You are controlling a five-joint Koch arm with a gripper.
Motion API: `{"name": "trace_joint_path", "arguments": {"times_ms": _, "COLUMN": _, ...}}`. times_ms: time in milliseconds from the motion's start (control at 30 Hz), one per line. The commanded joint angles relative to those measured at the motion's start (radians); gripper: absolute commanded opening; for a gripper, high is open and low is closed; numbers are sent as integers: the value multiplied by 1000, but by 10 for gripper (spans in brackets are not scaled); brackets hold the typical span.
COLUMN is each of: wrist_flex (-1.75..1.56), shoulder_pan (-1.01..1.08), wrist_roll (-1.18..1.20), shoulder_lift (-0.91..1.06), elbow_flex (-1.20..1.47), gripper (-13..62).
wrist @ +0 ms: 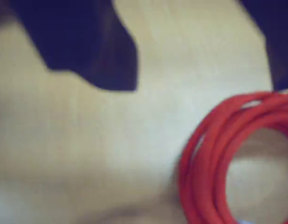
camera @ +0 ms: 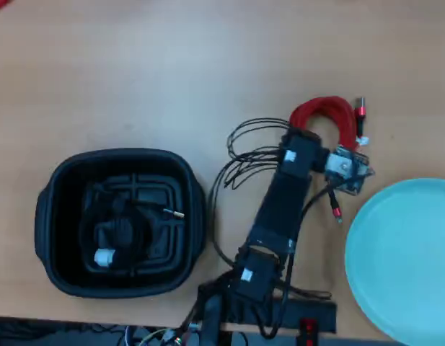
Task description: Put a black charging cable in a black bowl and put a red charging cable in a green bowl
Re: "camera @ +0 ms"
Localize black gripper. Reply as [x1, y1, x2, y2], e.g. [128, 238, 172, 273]
[278, 128, 332, 179]

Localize red charging cable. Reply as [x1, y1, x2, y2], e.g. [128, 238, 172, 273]
[288, 95, 371, 225]

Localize black charging cable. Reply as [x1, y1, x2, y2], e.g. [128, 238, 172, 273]
[93, 182, 186, 270]

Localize light green round bowl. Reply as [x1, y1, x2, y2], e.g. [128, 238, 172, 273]
[344, 177, 445, 346]

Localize black square bowl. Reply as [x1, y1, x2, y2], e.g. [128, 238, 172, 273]
[33, 147, 208, 299]

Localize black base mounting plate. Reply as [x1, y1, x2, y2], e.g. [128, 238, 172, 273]
[196, 279, 338, 334]

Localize red and black clamp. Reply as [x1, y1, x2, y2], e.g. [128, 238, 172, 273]
[297, 316, 320, 346]

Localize green circuit board camera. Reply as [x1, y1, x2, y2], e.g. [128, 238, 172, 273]
[323, 145, 376, 197]

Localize coloured loose wires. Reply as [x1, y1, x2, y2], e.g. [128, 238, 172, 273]
[115, 322, 203, 346]

